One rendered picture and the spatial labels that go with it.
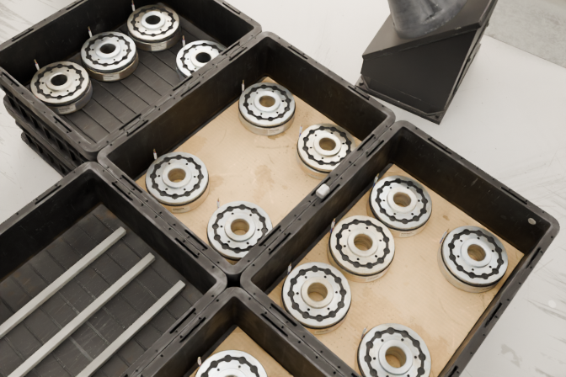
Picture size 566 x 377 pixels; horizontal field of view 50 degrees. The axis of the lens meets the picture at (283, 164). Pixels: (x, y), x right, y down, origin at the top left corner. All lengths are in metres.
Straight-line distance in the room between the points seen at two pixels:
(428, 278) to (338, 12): 0.78
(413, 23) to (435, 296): 0.52
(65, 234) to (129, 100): 0.29
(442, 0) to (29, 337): 0.90
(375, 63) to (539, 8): 1.69
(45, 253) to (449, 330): 0.63
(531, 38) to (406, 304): 1.94
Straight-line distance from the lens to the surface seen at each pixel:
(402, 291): 0.98
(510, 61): 1.54
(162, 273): 0.97
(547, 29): 2.83
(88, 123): 1.15
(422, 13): 1.21
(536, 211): 1.00
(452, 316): 0.98
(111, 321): 0.95
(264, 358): 0.91
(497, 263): 1.01
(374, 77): 1.33
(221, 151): 1.08
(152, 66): 1.22
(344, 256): 0.95
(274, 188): 1.03
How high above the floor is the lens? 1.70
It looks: 55 degrees down
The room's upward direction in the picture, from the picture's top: 6 degrees clockwise
